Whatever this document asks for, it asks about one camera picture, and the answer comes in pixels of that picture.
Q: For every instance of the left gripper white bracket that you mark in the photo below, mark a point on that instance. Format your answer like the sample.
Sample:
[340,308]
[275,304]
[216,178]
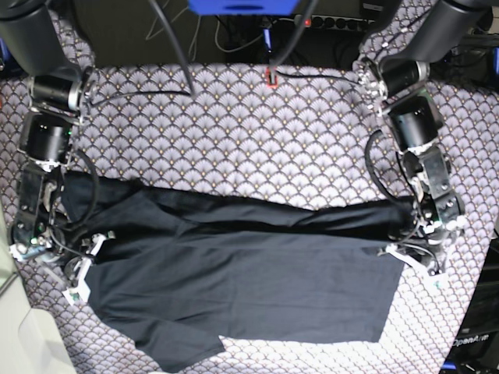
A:
[425,253]

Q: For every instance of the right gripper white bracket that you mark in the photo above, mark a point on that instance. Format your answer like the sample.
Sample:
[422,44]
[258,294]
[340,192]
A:
[67,266]

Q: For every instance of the dark navy T-shirt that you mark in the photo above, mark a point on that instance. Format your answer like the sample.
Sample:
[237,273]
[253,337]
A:
[185,269]

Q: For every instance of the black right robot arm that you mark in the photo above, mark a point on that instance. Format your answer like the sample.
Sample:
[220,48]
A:
[59,91]

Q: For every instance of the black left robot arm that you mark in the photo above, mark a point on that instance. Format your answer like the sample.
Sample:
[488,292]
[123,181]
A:
[396,86]

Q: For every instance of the white cabinet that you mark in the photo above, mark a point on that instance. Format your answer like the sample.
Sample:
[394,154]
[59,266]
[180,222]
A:
[30,340]

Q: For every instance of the black OpenArm base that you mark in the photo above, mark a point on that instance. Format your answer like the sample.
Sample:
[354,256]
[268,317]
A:
[475,349]

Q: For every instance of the fan-patterned table cloth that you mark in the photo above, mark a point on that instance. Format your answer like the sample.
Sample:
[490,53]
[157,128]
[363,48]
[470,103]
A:
[302,144]

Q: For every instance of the red table clamp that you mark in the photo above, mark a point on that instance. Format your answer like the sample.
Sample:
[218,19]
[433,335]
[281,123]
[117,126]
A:
[271,77]

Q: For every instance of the white power strip red switch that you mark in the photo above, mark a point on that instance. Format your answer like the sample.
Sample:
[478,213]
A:
[336,23]

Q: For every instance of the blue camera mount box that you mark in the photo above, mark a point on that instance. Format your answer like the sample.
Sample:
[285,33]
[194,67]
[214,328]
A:
[242,7]

